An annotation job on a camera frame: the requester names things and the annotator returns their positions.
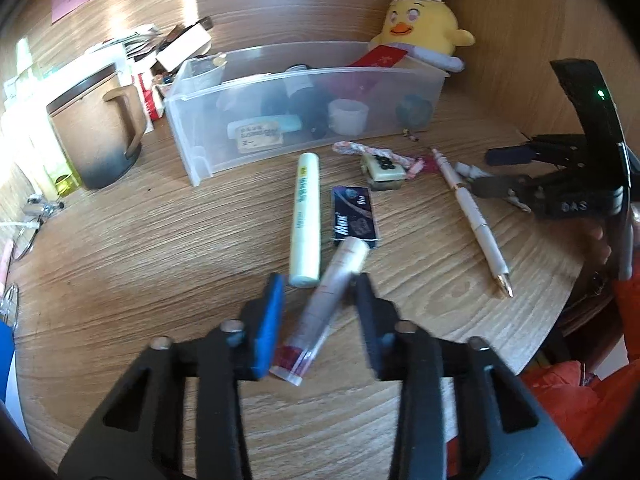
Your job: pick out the right hand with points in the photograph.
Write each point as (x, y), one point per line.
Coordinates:
(597, 249)

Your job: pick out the red envelope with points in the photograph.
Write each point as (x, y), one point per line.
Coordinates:
(380, 57)

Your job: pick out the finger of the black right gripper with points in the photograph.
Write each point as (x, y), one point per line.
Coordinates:
(511, 155)
(512, 186)

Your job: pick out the white cylindrical tube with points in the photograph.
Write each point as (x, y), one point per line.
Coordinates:
(305, 251)

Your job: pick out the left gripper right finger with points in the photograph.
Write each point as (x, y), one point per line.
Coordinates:
(378, 318)

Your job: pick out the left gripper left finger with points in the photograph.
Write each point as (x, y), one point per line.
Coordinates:
(261, 318)

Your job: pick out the blue tape roll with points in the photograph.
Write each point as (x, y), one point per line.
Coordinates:
(414, 112)

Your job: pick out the blue card pack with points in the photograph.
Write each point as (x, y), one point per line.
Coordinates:
(353, 215)

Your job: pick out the clear plastic storage bin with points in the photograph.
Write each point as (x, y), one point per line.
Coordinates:
(241, 106)

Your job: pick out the white pen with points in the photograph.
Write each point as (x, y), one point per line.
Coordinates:
(497, 265)

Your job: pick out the yellow chick plush toy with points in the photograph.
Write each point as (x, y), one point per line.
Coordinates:
(427, 30)

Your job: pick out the stack of books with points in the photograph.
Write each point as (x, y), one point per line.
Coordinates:
(155, 54)

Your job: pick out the white tape roll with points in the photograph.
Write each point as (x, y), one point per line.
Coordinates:
(348, 117)

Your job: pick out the brown mug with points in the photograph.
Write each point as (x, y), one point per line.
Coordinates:
(100, 123)

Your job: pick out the mint green tube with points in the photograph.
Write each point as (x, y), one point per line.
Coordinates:
(287, 123)

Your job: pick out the mahjong tile keychain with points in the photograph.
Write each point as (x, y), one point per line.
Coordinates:
(382, 173)

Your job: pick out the dark green bottle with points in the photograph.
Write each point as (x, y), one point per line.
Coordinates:
(307, 100)

